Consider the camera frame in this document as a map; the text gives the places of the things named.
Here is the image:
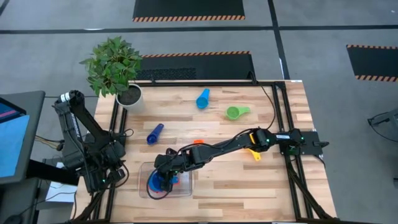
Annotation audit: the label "black stand cable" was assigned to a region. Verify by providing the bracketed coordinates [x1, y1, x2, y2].
[366, 123, 398, 144]

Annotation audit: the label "black aluminium table frame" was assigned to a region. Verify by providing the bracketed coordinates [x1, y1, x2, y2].
[73, 80, 335, 223]

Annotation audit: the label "yellow and black wire bundle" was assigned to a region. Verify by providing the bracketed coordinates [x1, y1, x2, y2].
[34, 134, 66, 152]

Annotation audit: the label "yellow measuring cup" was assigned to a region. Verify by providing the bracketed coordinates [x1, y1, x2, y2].
[247, 133, 262, 162]

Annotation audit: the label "cyan measuring cup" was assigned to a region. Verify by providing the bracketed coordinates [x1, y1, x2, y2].
[195, 88, 211, 110]

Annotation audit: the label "white paper sheets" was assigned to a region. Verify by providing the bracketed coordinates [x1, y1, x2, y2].
[45, 160, 84, 203]

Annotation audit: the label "black desk beam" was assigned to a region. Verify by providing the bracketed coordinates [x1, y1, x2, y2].
[26, 158, 81, 187]

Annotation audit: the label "white plant pot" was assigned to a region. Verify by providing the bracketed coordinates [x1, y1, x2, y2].
[115, 83, 144, 110]

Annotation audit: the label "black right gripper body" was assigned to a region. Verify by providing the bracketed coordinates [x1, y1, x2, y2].
[154, 148, 195, 181]

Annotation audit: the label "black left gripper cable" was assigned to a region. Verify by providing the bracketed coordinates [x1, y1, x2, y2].
[116, 128, 135, 189]

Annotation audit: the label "medium blue measuring cup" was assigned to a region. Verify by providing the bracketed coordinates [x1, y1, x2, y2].
[147, 172, 170, 192]

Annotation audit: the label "grey computer monitor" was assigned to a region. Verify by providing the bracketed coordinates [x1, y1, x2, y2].
[0, 90, 47, 186]

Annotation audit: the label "green leafy plant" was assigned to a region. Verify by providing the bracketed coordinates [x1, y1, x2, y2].
[79, 35, 143, 98]

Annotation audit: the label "small dark blue measuring cup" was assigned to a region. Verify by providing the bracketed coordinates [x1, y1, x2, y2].
[146, 123, 165, 146]

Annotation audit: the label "green measuring cup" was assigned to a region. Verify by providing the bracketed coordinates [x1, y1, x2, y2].
[225, 105, 251, 121]

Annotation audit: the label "black mat with hazard stripe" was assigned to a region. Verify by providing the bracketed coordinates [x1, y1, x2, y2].
[135, 50, 256, 81]
[346, 44, 398, 83]
[132, 0, 246, 22]

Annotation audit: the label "clear plastic bin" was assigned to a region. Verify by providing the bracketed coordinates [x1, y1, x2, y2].
[138, 161, 194, 199]

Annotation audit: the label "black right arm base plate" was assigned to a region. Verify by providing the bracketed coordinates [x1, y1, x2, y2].
[279, 130, 330, 156]

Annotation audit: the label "black frame cable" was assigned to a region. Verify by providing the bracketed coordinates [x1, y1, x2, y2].
[247, 71, 278, 131]

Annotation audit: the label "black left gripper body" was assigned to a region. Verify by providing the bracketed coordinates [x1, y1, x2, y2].
[96, 155, 127, 191]

